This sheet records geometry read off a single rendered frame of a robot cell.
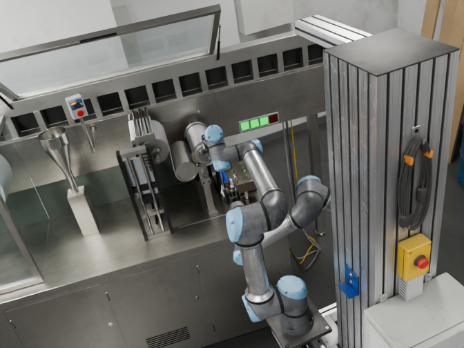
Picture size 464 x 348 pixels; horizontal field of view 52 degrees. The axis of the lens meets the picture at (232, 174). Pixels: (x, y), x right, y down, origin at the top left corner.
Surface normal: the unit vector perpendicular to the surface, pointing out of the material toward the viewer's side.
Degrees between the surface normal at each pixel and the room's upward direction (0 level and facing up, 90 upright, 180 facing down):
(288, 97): 90
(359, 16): 90
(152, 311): 90
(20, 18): 90
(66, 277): 0
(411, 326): 0
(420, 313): 0
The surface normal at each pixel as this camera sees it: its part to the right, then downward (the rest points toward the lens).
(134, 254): -0.15, -0.83
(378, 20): 0.36, 0.46
